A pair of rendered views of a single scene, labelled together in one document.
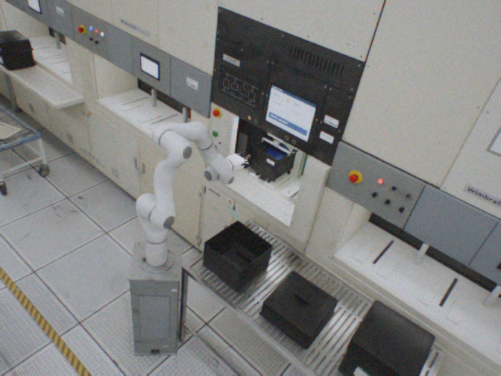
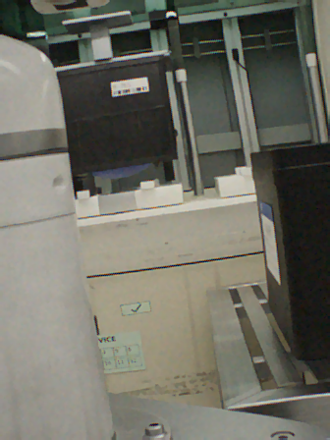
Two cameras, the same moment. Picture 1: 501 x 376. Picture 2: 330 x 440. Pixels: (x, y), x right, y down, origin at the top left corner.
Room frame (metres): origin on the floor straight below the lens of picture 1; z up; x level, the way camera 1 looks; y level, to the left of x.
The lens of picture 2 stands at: (1.05, 0.62, 0.93)
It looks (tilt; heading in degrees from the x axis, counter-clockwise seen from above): 3 degrees down; 326
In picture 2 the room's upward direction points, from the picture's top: 8 degrees counter-clockwise
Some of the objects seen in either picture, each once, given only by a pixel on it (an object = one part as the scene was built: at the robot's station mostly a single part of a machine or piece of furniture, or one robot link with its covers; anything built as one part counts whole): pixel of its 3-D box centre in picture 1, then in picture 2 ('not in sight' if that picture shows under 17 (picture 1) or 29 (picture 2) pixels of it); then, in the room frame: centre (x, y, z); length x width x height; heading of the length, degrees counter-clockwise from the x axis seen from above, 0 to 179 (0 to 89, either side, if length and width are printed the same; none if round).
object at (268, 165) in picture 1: (273, 155); (109, 103); (2.31, -0.15, 1.06); 0.24 x 0.20 x 0.32; 54
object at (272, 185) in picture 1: (270, 174); (121, 196); (2.31, -0.14, 0.89); 0.22 x 0.21 x 0.04; 144
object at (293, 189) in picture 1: (301, 193); (274, 175); (2.15, -0.36, 0.89); 0.22 x 0.21 x 0.04; 144
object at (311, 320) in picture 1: (300, 305); not in sight; (1.31, -0.36, 0.83); 0.29 x 0.29 x 0.13; 57
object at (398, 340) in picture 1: (384, 353); not in sight; (1.08, -0.74, 0.89); 0.29 x 0.29 x 0.25; 58
